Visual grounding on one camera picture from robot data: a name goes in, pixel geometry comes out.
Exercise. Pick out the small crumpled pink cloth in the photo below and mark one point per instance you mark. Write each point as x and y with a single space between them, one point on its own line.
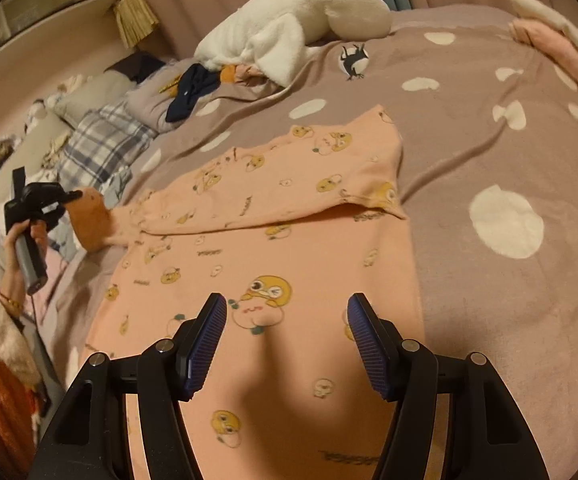
249 74

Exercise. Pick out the white shelf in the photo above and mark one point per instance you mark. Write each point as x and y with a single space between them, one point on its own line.
44 15

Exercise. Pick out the grey pillow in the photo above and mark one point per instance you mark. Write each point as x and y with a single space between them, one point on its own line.
89 97

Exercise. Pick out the blue plaid pillow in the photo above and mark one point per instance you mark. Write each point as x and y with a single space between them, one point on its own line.
101 145

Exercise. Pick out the pink cartoon print pajama garment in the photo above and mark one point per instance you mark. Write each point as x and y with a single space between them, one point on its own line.
289 240

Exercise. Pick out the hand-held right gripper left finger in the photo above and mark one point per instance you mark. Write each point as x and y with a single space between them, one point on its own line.
208 345

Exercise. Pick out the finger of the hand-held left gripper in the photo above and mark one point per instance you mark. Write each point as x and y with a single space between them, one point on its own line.
73 196

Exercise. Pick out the person's left hand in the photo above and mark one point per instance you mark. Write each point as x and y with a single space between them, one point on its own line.
11 260

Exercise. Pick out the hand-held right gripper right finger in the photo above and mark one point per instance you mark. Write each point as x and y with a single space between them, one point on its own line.
369 347

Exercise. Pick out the person's left forearm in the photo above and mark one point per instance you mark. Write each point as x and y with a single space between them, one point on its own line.
6 340

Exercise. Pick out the white fluffy cloth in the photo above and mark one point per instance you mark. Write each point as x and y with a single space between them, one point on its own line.
564 20

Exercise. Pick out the mauve white spotted blanket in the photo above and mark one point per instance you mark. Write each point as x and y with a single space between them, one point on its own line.
469 135

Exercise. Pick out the folded pink clothes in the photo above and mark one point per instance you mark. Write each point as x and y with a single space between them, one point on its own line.
554 45

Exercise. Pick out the navy blue cloth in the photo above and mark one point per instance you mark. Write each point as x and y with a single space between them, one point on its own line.
189 92

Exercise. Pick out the white fluffy plush garment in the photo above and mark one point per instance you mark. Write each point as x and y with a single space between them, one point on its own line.
294 20

